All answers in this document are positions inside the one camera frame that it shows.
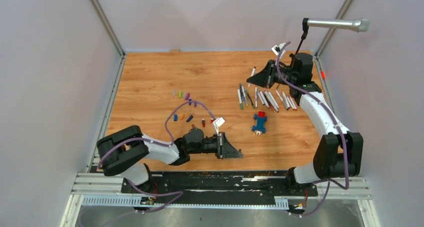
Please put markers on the brown cap marker horizontal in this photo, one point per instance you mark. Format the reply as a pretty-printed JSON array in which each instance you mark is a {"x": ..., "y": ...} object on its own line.
[{"x": 287, "y": 103}]

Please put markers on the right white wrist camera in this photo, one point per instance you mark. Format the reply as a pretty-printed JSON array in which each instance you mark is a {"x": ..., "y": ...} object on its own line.
[{"x": 276, "y": 49}]

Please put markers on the purple tip white marker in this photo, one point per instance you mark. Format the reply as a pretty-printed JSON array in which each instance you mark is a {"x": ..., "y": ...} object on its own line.
[{"x": 264, "y": 99}]

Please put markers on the orange red cap marker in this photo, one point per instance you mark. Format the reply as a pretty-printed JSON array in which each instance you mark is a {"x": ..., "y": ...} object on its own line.
[{"x": 269, "y": 102}]

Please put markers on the red marker on rail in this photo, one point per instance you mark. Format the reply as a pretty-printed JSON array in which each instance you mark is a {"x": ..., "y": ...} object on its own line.
[{"x": 322, "y": 75}]

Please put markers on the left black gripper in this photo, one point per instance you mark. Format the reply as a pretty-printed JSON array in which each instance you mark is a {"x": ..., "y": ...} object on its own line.
[{"x": 227, "y": 150}]

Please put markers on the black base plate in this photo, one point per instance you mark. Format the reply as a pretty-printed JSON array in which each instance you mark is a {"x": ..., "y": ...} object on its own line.
[{"x": 227, "y": 187}]

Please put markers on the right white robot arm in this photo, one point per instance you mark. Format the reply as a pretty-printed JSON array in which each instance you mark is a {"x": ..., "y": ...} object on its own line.
[{"x": 339, "y": 152}]

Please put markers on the dark green cap pen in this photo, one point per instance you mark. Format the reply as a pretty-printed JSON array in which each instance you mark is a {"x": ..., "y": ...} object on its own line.
[{"x": 249, "y": 98}]

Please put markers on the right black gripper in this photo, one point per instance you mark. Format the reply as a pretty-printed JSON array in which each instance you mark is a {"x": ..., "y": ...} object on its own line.
[{"x": 266, "y": 77}]

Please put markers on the navy blue pen cap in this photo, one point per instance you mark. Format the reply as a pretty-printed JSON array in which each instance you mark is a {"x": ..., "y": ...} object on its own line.
[{"x": 189, "y": 118}]

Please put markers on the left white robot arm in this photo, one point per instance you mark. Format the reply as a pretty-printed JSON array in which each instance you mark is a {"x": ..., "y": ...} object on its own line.
[{"x": 121, "y": 152}]

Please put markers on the grey slotted cable duct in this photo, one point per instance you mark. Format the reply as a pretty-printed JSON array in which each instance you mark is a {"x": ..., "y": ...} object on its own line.
[{"x": 145, "y": 202}]

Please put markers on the clear cap grey pen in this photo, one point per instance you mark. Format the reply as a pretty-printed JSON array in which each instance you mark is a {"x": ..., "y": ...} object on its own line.
[{"x": 241, "y": 91}]

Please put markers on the blue red toy robot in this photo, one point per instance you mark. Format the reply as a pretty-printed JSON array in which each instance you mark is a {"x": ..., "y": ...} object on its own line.
[{"x": 260, "y": 120}]

